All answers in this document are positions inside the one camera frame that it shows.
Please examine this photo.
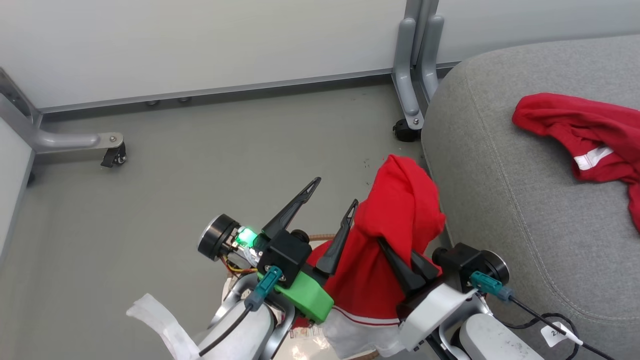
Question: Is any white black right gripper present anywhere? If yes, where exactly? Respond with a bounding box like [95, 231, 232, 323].
[377, 237, 478, 352]

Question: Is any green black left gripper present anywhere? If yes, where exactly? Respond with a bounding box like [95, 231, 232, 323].
[257, 177, 359, 324]

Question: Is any red garment with white hem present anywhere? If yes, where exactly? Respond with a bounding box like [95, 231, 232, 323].
[292, 154, 447, 360]

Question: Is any red garment with white stripe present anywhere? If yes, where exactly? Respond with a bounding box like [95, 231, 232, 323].
[512, 92, 640, 233]

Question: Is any grey fabric sofa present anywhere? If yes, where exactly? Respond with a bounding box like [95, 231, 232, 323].
[421, 34, 640, 360]

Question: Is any black caster wheel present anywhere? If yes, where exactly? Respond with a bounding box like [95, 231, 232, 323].
[100, 142, 127, 168]
[392, 118, 423, 143]

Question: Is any grey metal partition foot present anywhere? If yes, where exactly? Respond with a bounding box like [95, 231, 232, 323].
[420, 14, 445, 101]
[392, 17, 426, 131]
[30, 131, 125, 154]

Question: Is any white plastic wrap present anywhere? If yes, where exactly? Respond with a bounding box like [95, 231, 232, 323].
[126, 293, 201, 360]

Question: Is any teal cable connector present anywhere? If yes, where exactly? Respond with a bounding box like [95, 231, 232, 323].
[470, 271, 515, 302]
[244, 266, 283, 312]

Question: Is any red yellow wire bundle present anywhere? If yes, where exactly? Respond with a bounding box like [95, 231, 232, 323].
[222, 254, 258, 276]

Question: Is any thin black cable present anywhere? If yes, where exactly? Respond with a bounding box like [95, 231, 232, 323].
[509, 296, 618, 360]
[198, 304, 253, 358]

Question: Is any white cable tag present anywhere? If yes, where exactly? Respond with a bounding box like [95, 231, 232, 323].
[541, 321, 583, 348]

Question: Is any grey partition bottom rail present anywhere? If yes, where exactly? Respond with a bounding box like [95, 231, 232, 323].
[37, 67, 396, 115]

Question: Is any looped black cable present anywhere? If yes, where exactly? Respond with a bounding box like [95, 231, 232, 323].
[500, 312, 581, 348]

